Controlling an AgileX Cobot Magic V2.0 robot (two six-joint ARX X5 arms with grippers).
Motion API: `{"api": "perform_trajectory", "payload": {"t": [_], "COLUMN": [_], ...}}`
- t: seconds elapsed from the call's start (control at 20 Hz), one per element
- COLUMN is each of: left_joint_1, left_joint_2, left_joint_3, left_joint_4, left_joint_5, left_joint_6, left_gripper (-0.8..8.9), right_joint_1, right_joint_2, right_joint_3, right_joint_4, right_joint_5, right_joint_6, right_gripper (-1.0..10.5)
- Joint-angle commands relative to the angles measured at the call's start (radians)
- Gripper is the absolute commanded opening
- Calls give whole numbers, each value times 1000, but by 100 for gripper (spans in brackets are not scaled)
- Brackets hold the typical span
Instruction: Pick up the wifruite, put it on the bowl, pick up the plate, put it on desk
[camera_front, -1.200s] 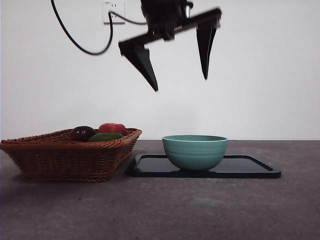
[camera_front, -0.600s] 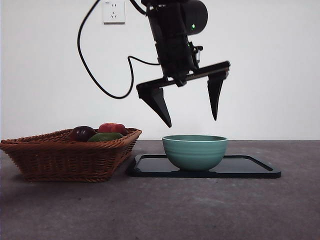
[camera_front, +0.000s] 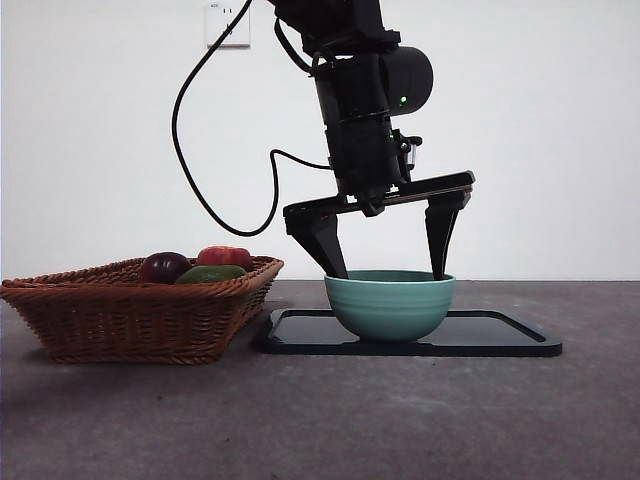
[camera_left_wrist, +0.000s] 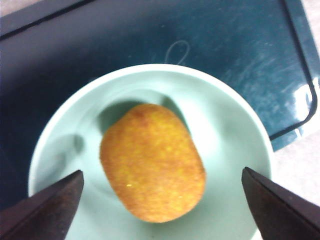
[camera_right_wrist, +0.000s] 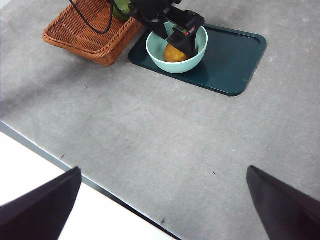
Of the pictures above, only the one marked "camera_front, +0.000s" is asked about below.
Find red apple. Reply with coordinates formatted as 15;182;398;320
197;245;254;272

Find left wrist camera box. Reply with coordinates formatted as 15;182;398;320
397;130;422;182

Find white wall power socket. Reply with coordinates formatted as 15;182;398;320
205;2;251;50

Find black rectangular tray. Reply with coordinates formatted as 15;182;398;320
257;308;564;357

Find green avocado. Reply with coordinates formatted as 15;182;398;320
174;264;249;285

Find dark purple round fruit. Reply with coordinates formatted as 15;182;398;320
141;252;192;285

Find brown wicker basket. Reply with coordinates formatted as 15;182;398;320
0;255;286;365

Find teal ribbed bowl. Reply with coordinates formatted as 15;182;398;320
323;269;457;344

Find long black cable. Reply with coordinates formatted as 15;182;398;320
172;0;334;237

